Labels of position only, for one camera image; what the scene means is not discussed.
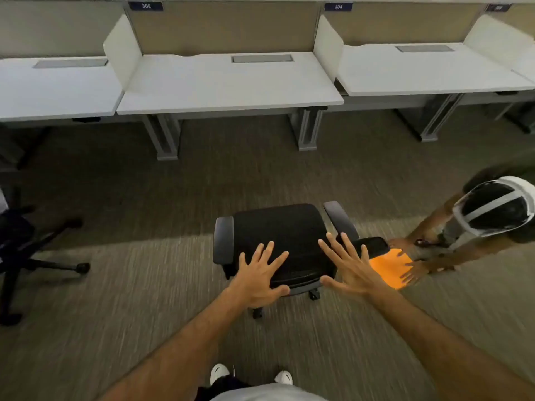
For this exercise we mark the orange cloth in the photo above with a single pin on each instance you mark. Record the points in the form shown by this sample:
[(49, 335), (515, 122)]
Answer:
[(388, 269)]

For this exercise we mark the person's left thumb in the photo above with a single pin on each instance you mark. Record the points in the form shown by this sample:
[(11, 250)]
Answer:
[(280, 291)]

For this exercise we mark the person's left forearm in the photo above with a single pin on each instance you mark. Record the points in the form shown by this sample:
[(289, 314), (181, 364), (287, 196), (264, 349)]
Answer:
[(179, 350)]

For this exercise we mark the person's left middle finger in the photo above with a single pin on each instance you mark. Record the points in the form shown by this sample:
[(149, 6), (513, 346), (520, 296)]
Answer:
[(267, 254)]

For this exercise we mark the white desk divider panel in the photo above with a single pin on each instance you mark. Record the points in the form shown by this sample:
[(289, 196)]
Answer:
[(497, 39), (328, 47), (122, 52)]

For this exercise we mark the person's right middle finger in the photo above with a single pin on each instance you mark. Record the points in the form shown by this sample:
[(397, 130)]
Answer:
[(335, 246)]

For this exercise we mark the white shoe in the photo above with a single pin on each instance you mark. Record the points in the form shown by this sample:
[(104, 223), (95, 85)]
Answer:
[(218, 373), (284, 377)]

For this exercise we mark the black swivel chair base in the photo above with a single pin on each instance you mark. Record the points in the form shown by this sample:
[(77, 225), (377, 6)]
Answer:
[(21, 254)]

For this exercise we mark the white headset with black visor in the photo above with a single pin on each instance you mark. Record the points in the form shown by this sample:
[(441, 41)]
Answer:
[(493, 204)]

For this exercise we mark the person's right hand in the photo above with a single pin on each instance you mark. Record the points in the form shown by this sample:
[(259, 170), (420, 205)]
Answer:
[(355, 275)]

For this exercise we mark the person's left hand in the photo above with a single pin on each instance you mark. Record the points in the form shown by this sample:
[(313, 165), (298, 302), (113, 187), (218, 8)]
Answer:
[(255, 283)]

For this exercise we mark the person's right thumb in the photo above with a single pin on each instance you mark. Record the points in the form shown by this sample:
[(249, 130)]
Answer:
[(328, 281)]

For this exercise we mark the black office chair with armrests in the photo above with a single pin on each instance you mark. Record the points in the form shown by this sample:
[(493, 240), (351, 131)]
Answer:
[(288, 229)]

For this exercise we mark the white office desk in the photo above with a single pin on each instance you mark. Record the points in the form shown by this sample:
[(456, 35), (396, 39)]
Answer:
[(54, 93), (426, 70), (225, 85)]

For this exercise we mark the person's left little finger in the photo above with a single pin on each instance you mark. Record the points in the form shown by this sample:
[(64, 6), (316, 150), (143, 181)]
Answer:
[(243, 263)]

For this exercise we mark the person's right forearm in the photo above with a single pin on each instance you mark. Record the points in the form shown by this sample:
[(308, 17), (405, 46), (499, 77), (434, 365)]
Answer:
[(443, 350)]

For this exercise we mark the person's grey shirt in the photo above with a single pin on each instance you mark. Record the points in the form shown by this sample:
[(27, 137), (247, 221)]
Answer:
[(267, 393)]

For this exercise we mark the beige partition screen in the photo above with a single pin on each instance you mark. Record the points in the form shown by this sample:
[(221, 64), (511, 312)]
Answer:
[(401, 24), (54, 27), (225, 29)]

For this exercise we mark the dark blue desk label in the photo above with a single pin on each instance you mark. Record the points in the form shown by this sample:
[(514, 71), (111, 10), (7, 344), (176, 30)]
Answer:
[(498, 7), (338, 7), (146, 6)]

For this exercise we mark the person's right little finger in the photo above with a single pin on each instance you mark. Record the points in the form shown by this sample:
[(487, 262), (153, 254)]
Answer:
[(365, 256)]

